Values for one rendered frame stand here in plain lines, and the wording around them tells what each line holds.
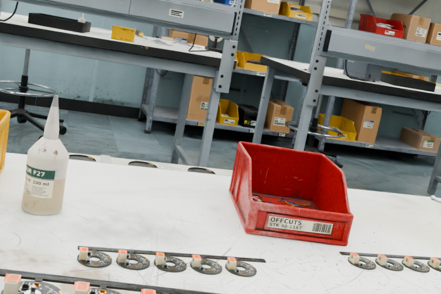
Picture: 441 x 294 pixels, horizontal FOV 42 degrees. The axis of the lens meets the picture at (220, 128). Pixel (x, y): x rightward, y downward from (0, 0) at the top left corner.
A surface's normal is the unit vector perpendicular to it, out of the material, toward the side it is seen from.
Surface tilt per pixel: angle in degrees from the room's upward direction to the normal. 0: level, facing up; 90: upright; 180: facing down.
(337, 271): 0
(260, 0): 90
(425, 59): 90
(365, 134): 90
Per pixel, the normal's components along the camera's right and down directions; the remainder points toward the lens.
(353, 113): -0.93, -0.08
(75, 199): 0.18, -0.96
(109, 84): 0.25, 0.23
